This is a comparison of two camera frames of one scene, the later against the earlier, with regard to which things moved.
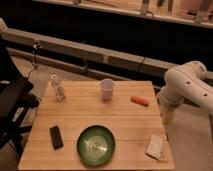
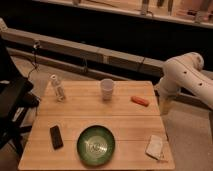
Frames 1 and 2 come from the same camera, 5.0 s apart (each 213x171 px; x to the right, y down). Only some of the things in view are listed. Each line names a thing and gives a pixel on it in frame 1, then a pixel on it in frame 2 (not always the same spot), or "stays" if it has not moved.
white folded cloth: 155,146 stays
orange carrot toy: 140,100 stays
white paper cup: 107,89 stays
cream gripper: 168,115 → 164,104
